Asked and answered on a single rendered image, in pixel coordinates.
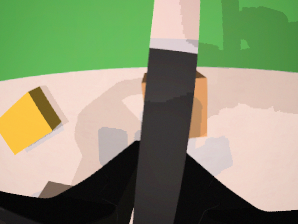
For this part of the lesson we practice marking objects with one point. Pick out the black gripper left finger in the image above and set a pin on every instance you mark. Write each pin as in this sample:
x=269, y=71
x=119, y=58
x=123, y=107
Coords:
x=106, y=197

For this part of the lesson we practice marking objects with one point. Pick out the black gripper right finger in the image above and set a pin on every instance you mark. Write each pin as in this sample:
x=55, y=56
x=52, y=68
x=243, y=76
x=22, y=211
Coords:
x=204, y=200

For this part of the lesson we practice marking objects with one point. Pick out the green putting mat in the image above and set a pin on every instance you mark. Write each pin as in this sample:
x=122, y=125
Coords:
x=38, y=37

